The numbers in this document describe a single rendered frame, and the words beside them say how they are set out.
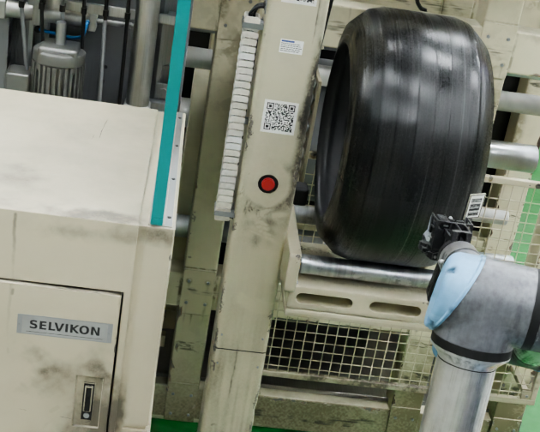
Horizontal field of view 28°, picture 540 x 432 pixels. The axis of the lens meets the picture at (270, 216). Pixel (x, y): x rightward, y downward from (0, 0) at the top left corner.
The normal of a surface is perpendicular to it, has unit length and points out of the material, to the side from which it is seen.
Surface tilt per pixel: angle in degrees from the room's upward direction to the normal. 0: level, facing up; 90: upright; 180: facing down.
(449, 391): 80
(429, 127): 64
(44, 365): 90
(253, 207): 90
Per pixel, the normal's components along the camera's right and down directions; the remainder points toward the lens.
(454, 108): 0.12, -0.15
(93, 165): 0.15, -0.90
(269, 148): 0.04, 0.41
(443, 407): -0.60, 0.06
